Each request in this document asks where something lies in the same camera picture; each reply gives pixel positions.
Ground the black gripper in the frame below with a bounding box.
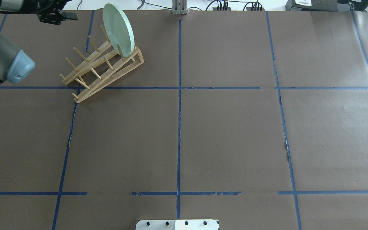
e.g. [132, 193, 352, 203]
[37, 0, 78, 25]

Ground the wooden dish rack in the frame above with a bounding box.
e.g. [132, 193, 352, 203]
[59, 25, 144, 103]

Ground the black power strip right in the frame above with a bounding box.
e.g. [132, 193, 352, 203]
[242, 0, 264, 11]

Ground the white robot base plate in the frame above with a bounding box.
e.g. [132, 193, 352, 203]
[135, 219, 220, 230]

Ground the aluminium frame post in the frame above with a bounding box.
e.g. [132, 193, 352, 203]
[172, 0, 188, 15]

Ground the light green ceramic plate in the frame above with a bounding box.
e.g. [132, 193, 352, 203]
[103, 3, 135, 58]

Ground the black power strip left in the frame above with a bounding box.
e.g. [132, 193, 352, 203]
[205, 0, 230, 11]

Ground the black power strip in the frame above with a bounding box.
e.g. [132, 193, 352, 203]
[242, 0, 264, 11]
[205, 0, 230, 11]

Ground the black equipment box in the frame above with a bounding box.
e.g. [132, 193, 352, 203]
[285, 0, 352, 12]

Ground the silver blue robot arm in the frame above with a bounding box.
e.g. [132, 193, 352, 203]
[0, 0, 78, 85]

